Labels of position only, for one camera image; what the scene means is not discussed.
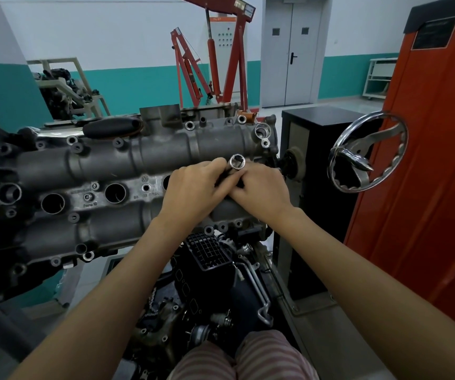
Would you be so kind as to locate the person's right hand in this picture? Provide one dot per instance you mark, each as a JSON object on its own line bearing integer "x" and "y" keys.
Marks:
{"x": 265, "y": 193}

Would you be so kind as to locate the person's left hand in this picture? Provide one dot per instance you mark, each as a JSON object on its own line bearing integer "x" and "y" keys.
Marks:
{"x": 189, "y": 189}

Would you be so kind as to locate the person's left fingers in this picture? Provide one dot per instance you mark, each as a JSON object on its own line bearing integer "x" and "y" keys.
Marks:
{"x": 216, "y": 170}

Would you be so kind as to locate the person's right fingers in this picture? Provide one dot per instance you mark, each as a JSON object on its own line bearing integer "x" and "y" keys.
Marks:
{"x": 245, "y": 185}

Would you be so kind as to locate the chrome socket wrench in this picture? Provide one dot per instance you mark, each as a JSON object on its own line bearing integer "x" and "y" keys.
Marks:
{"x": 236, "y": 162}

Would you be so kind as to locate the person's right forearm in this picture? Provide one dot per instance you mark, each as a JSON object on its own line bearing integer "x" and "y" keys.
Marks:
{"x": 370, "y": 296}

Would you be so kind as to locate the person's left forearm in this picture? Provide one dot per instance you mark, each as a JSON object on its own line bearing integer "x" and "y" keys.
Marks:
{"x": 112, "y": 296}

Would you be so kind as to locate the black ribbed plastic grille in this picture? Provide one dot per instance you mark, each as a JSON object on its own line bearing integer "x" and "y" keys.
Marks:
{"x": 207, "y": 251}

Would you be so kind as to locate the black engine stand column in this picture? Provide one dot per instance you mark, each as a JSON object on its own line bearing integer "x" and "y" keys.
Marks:
{"x": 314, "y": 126}

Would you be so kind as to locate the bent metal pipe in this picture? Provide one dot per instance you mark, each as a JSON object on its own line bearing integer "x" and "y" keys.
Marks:
{"x": 257, "y": 284}

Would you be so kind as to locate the red engine crane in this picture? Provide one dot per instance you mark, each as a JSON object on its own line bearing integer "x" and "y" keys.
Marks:
{"x": 237, "y": 55}

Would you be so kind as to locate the grey metal engine cylinder head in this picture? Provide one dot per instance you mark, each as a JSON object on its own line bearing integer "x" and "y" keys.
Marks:
{"x": 92, "y": 174}

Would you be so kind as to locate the dark engine block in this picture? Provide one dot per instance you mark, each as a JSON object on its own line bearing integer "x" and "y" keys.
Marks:
{"x": 195, "y": 304}

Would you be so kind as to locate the beige control box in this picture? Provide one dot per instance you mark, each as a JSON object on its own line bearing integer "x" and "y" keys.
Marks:
{"x": 222, "y": 39}

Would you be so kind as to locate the grey double door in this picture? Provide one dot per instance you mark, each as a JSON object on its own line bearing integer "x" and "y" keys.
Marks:
{"x": 292, "y": 51}

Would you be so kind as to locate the chrome handwheel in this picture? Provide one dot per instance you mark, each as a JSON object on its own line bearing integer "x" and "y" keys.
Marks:
{"x": 385, "y": 158}

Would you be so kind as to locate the white shelf rack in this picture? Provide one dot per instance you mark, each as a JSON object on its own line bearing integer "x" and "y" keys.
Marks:
{"x": 378, "y": 79}

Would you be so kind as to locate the engine on beige stand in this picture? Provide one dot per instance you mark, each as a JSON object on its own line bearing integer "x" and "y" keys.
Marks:
{"x": 63, "y": 90}

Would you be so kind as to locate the person's right leg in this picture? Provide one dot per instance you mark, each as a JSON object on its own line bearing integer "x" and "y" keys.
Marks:
{"x": 275, "y": 356}

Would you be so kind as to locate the person's leg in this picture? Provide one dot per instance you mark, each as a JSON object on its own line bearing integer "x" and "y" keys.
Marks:
{"x": 203, "y": 362}
{"x": 275, "y": 356}

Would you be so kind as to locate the person's left leg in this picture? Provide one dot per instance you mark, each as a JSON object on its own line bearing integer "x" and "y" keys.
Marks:
{"x": 203, "y": 362}

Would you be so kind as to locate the orange metal cabinet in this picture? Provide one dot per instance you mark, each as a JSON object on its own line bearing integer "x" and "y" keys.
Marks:
{"x": 429, "y": 154}

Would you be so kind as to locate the black cabinet plaque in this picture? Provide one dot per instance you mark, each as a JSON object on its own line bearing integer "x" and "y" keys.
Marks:
{"x": 435, "y": 33}

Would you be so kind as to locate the grey stand base plate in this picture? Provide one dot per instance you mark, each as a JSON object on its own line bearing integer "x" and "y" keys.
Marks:
{"x": 330, "y": 336}

